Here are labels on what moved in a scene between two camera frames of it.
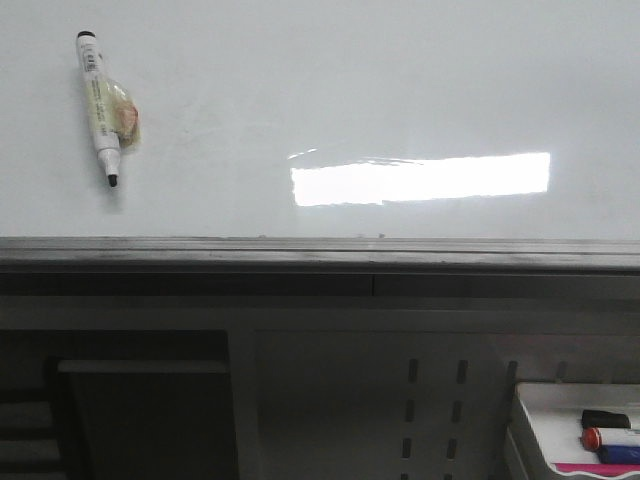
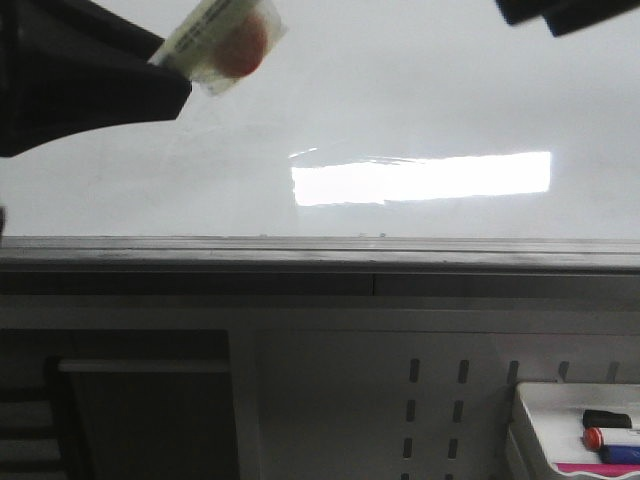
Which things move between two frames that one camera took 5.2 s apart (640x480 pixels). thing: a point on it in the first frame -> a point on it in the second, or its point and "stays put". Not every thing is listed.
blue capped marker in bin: (619, 454) stays put
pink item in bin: (597, 468) stays put
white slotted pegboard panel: (410, 404) stays put
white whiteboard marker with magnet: (113, 110) -> (221, 42)
